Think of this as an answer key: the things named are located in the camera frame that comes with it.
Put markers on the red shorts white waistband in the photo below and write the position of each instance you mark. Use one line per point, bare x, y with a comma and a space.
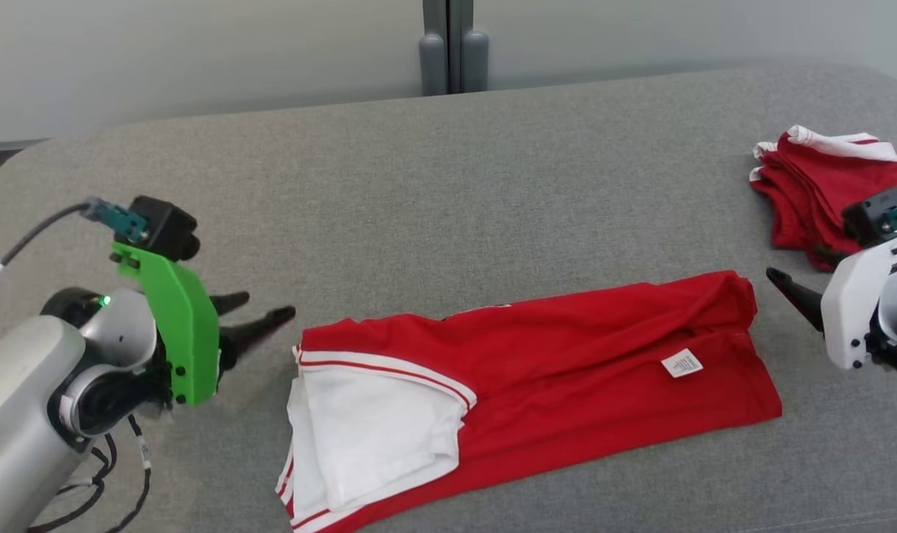
804, 192

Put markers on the red white numbered jersey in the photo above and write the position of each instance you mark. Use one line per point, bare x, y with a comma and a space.
567, 370

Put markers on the dark grey vertical frame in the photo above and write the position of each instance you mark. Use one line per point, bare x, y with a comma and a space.
454, 37

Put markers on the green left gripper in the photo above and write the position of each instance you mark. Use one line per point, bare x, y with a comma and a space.
189, 333

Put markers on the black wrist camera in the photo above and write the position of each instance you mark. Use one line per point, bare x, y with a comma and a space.
867, 218
163, 226

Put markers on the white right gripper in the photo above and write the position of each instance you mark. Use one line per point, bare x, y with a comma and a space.
848, 318

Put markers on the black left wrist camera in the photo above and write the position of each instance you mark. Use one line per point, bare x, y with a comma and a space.
163, 226

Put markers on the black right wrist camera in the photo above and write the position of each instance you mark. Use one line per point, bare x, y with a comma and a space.
867, 218

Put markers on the grey rounded cylinder post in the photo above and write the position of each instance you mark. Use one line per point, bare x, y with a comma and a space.
476, 63
431, 66

